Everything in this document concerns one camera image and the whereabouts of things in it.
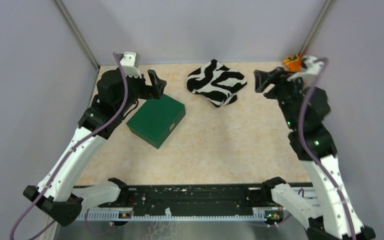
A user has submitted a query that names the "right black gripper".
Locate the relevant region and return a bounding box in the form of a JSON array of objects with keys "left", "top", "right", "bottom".
[{"left": 253, "top": 66, "right": 307, "bottom": 129}]

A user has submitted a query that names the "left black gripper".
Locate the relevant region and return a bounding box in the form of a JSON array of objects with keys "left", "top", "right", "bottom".
[{"left": 116, "top": 68, "right": 167, "bottom": 116}]

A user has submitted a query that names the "green jewelry box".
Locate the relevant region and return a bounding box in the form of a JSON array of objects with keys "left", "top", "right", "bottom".
[{"left": 126, "top": 94, "right": 186, "bottom": 149}]

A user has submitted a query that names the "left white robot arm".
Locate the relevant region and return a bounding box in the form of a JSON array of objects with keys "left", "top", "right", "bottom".
[{"left": 23, "top": 51, "right": 167, "bottom": 227}]

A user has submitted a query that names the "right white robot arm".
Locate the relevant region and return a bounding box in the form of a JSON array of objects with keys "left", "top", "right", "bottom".
[{"left": 253, "top": 55, "right": 376, "bottom": 240}]

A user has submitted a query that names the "orange cloth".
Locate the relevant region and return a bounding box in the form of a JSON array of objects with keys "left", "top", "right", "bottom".
[{"left": 282, "top": 54, "right": 307, "bottom": 73}]

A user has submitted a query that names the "zebra pattern cloth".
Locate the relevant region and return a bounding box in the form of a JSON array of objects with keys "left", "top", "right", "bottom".
[{"left": 186, "top": 59, "right": 248, "bottom": 108}]

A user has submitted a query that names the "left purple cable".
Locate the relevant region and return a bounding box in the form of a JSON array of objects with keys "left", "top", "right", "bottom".
[{"left": 9, "top": 52, "right": 130, "bottom": 240}]

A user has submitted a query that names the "purple cable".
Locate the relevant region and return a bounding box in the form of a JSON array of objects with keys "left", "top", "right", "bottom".
[
  {"left": 297, "top": 57, "right": 359, "bottom": 240},
  {"left": 9, "top": 52, "right": 130, "bottom": 240}
]

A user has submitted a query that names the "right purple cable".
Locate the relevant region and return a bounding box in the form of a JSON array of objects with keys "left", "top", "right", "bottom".
[{"left": 297, "top": 57, "right": 359, "bottom": 240}]

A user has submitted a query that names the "white cable duct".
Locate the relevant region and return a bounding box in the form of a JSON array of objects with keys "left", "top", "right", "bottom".
[{"left": 75, "top": 208, "right": 268, "bottom": 222}]

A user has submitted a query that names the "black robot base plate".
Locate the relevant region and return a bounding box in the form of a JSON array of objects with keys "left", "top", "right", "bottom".
[{"left": 100, "top": 176, "right": 286, "bottom": 218}]

